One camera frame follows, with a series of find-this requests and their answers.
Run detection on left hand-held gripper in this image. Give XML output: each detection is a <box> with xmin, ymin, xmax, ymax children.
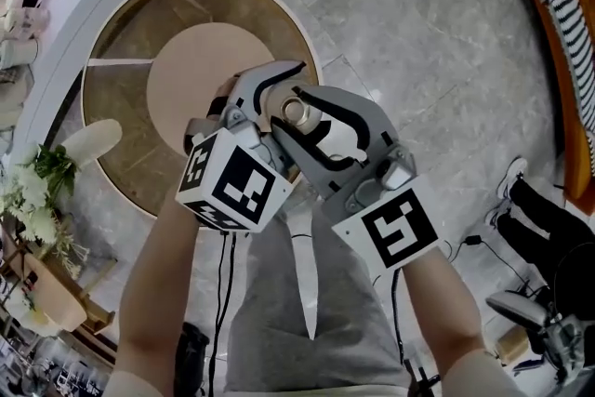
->
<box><xmin>175</xmin><ymin>59</ymin><xmax>308</xmax><ymax>233</ymax></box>

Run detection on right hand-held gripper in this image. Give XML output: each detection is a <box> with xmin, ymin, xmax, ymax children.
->
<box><xmin>271</xmin><ymin>84</ymin><xmax>441</xmax><ymax>271</ymax></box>

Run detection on small shiny round object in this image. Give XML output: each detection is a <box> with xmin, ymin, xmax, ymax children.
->
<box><xmin>271</xmin><ymin>91</ymin><xmax>324</xmax><ymax>134</ymax></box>

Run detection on person's left forearm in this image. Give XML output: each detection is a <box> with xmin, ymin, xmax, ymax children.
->
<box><xmin>113</xmin><ymin>194</ymin><xmax>224</xmax><ymax>376</ymax></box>

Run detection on person's right forearm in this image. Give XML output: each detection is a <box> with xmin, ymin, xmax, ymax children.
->
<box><xmin>402</xmin><ymin>241</ymin><xmax>487</xmax><ymax>380</ymax></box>

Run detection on round glass-top side table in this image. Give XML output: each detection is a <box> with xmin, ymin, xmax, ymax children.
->
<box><xmin>81</xmin><ymin>0</ymin><xmax>324</xmax><ymax>219</ymax></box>

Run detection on white vase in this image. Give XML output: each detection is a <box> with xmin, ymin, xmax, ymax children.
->
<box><xmin>61</xmin><ymin>118</ymin><xmax>124</xmax><ymax>169</ymax></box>

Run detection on person's grey trousers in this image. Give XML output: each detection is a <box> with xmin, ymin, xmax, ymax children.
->
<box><xmin>222</xmin><ymin>180</ymin><xmax>410</xmax><ymax>394</ymax></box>

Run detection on orange sofa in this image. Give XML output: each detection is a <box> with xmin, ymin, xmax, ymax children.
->
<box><xmin>523</xmin><ymin>0</ymin><xmax>595</xmax><ymax>216</ymax></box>

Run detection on white flower bouquet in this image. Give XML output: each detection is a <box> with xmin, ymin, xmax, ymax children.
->
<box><xmin>0</xmin><ymin>143</ymin><xmax>92</xmax><ymax>278</ymax></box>

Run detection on white ornaments cluster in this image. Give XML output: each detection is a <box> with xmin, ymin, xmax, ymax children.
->
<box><xmin>0</xmin><ymin>0</ymin><xmax>52</xmax><ymax>66</ymax></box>

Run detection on black white striped blanket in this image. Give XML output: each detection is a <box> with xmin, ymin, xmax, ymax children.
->
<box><xmin>538</xmin><ymin>0</ymin><xmax>595</xmax><ymax>131</ymax></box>

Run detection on wooden stool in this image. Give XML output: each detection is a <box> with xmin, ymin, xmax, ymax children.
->
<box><xmin>22</xmin><ymin>253</ymin><xmax>117</xmax><ymax>336</ymax></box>

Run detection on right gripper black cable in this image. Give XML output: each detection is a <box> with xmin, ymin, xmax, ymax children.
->
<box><xmin>390</xmin><ymin>267</ymin><xmax>408</xmax><ymax>368</ymax></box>

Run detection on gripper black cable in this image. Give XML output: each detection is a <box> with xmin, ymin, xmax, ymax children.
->
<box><xmin>206</xmin><ymin>231</ymin><xmax>238</xmax><ymax>397</ymax></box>
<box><xmin>390</xmin><ymin>267</ymin><xmax>408</xmax><ymax>368</ymax></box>

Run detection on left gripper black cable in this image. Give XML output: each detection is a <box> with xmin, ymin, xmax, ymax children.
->
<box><xmin>206</xmin><ymin>231</ymin><xmax>238</xmax><ymax>397</ymax></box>

